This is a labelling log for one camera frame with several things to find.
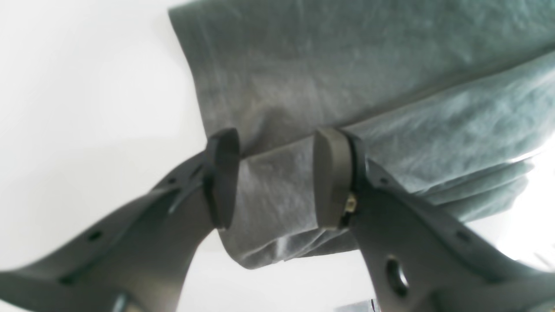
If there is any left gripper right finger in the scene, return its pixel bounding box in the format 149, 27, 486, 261
313, 128, 555, 312

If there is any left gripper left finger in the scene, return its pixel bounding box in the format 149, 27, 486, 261
0, 128, 240, 312

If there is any dark grey T-shirt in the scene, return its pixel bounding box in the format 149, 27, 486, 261
169, 0, 554, 269

